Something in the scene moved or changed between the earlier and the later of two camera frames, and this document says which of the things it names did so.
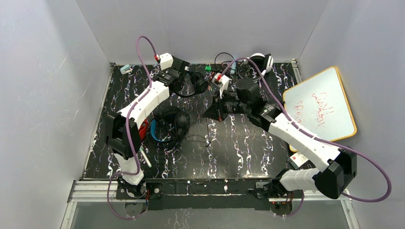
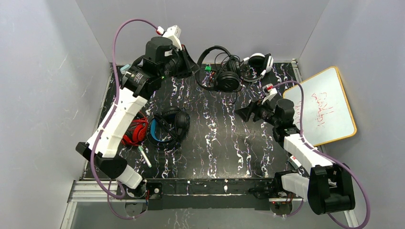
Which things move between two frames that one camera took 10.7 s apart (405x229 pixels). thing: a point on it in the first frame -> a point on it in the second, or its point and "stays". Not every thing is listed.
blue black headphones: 167,127 stays
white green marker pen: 141,149 stays
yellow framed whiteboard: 320,106 stays
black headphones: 199,82 -> 229,68
